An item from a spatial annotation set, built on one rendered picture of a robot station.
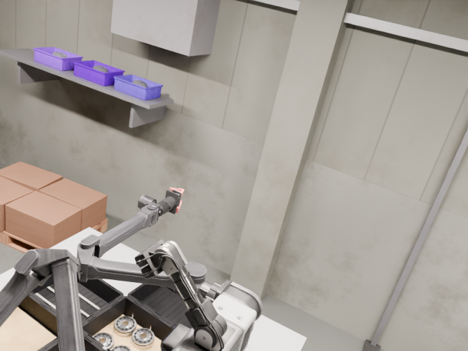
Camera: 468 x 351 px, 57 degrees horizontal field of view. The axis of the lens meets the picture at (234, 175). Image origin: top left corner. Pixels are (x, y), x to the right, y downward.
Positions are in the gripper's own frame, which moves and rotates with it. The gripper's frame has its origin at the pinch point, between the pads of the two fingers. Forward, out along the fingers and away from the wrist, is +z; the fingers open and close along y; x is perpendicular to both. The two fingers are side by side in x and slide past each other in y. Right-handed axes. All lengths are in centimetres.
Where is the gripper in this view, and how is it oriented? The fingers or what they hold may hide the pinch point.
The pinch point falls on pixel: (181, 196)
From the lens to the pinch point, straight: 205.5
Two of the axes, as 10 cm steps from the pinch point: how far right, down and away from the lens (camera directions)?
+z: 4.2, -2.9, 8.6
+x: 8.8, 3.5, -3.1
